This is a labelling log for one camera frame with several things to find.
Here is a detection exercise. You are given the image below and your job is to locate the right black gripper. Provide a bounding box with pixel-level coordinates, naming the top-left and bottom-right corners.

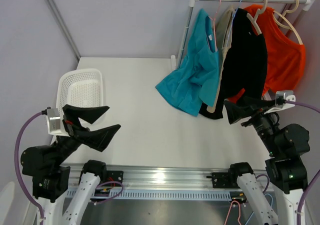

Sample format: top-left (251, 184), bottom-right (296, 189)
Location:
top-left (223, 95), bottom-right (281, 155)

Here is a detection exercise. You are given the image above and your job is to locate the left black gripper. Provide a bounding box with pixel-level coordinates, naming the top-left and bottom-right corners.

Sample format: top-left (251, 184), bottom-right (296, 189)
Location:
top-left (52, 103), bottom-right (121, 166)

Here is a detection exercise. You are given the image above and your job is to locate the black t shirt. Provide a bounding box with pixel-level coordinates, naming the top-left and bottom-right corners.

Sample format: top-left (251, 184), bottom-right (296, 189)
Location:
top-left (199, 8), bottom-right (268, 120)

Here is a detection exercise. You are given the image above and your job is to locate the teal t shirt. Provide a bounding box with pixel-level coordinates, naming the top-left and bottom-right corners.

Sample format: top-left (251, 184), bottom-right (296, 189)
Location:
top-left (155, 9), bottom-right (220, 117)

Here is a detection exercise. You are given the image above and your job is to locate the orange t shirt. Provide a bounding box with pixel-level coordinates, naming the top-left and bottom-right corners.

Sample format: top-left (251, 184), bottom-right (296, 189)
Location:
top-left (243, 4), bottom-right (306, 96)

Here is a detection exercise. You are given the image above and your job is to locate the beige t shirt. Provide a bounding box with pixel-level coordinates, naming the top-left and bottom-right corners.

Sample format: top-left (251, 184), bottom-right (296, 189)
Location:
top-left (206, 5), bottom-right (236, 114)

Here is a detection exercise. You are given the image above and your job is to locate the pink wire hanger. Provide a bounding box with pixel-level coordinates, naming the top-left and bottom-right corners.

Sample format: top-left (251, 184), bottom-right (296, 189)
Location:
top-left (207, 0), bottom-right (223, 53)

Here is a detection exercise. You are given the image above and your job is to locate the beige wooden hanger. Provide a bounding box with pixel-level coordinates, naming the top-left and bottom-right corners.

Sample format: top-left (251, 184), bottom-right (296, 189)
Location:
top-left (246, 0), bottom-right (268, 35)
top-left (273, 0), bottom-right (303, 45)

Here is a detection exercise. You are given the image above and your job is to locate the blue wire hanger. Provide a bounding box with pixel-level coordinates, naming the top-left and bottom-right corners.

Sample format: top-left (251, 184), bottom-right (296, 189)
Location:
top-left (221, 0), bottom-right (244, 49)

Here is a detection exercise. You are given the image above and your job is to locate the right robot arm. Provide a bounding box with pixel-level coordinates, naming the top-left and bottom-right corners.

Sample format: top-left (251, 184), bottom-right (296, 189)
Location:
top-left (224, 91), bottom-right (311, 225)

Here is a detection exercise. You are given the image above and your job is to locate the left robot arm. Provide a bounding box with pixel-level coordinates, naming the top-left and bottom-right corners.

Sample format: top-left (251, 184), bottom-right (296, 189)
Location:
top-left (14, 104), bottom-right (121, 225)

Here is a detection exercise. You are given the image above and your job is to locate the pink hanger on floor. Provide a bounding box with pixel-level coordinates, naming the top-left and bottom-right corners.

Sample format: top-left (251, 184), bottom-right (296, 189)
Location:
top-left (223, 200), bottom-right (242, 225)

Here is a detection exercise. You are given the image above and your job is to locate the white plastic laundry basket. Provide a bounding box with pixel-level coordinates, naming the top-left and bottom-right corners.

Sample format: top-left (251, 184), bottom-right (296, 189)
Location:
top-left (50, 68), bottom-right (105, 146)

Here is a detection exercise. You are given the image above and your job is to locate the metal clothes rack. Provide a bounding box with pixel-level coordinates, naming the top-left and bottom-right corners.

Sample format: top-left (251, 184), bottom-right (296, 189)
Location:
top-left (170, 0), bottom-right (316, 70)

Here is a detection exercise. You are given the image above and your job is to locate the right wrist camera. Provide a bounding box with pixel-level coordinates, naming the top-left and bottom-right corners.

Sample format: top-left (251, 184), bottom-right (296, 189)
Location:
top-left (264, 90), bottom-right (296, 115)

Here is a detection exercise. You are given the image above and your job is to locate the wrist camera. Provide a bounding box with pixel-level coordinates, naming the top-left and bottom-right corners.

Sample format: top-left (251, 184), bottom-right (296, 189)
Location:
top-left (43, 107), bottom-right (69, 137)
top-left (264, 90), bottom-right (296, 115)

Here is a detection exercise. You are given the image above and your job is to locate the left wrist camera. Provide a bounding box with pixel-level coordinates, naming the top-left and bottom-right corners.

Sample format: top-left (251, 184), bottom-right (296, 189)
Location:
top-left (43, 107), bottom-right (69, 137)

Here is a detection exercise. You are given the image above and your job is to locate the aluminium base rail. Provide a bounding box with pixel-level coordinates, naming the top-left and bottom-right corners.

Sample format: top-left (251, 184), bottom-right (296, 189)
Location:
top-left (59, 163), bottom-right (276, 193)

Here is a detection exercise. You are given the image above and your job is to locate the perforated cable tray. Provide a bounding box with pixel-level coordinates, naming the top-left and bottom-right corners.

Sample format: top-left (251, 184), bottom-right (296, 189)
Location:
top-left (66, 188), bottom-right (232, 201)

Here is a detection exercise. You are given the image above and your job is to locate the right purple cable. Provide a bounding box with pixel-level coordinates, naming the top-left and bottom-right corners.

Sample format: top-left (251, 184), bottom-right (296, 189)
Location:
top-left (283, 100), bottom-right (320, 225)

